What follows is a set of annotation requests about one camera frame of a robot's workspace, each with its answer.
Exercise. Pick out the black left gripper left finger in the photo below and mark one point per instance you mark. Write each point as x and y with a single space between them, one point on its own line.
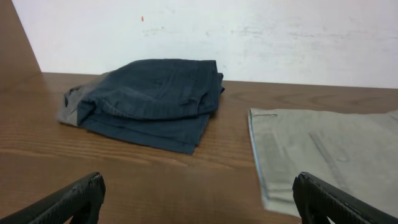
79 202

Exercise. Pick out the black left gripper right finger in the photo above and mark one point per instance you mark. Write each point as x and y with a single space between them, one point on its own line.
318 202

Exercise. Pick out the light khaki shorts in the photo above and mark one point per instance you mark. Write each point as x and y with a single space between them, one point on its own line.
356 153

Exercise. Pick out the folded grey shorts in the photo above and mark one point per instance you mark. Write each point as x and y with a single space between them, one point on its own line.
67 114

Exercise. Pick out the folded navy blue shorts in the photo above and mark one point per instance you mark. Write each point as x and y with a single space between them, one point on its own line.
161 103

